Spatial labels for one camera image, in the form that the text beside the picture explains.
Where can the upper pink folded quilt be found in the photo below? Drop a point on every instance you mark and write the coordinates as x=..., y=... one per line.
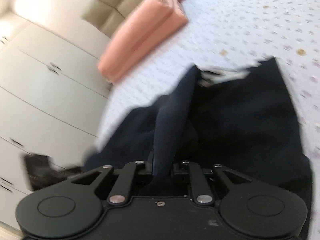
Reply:
x=156, y=6

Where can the pink folded quilt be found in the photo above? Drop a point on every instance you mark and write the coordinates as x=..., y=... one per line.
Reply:
x=141, y=33
x=156, y=6

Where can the navy striped zip hoodie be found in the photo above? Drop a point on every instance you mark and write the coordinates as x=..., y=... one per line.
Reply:
x=248, y=124

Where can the lower pink folded quilt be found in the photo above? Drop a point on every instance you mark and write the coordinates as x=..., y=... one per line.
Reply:
x=141, y=33

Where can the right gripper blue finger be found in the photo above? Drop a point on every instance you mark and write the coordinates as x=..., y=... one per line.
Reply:
x=150, y=164

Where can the white wardrobe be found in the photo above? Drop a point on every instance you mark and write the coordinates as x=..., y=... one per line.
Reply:
x=52, y=98

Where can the floral quilted bed cover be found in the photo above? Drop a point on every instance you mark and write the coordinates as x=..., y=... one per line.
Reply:
x=231, y=34

